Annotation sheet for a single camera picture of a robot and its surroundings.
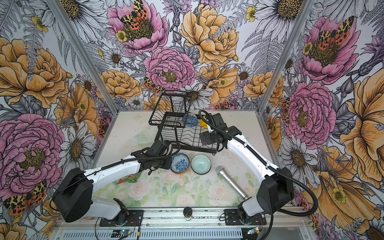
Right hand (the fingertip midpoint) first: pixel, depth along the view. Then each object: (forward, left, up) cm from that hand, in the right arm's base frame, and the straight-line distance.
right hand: (211, 139), depth 83 cm
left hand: (-9, +24, -12) cm, 29 cm away
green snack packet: (-16, +44, -12) cm, 48 cm away
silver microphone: (-11, -5, -15) cm, 19 cm away
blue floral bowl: (-6, +18, -15) cm, 24 cm away
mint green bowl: (-7, +6, -15) cm, 18 cm away
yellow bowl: (+23, +3, -14) cm, 27 cm away
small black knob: (-33, +13, -8) cm, 37 cm away
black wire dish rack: (+30, +25, -13) cm, 41 cm away
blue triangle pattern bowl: (+28, +12, -14) cm, 34 cm away
